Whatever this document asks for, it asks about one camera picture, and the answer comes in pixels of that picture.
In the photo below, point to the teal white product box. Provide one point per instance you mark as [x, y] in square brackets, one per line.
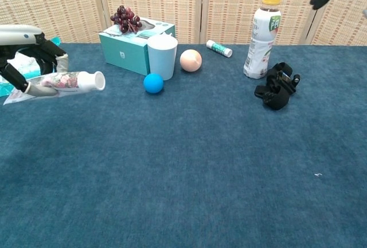
[123, 50]

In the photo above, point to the peach coloured onion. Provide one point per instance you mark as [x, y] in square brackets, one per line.
[190, 60]

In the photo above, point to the pale blue cup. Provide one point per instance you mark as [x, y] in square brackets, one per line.
[162, 59]

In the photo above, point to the blue ball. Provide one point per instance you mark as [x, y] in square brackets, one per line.
[153, 83]

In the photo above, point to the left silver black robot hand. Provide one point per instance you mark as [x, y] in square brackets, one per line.
[17, 34]

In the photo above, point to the white plastic bottle cap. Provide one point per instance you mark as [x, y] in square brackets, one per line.
[91, 80]

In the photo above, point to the dark red grape bunch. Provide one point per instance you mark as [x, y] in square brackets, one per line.
[124, 20]

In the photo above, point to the white bottle yellow cap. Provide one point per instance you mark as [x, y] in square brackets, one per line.
[259, 47]

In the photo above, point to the blue felt table cover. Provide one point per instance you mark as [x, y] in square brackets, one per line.
[183, 159]

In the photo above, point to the teal snack bag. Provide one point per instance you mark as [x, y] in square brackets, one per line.
[28, 64]

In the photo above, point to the white green glue stick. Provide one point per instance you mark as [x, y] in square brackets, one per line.
[219, 49]

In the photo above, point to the floral white tube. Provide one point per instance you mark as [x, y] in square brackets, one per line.
[66, 82]

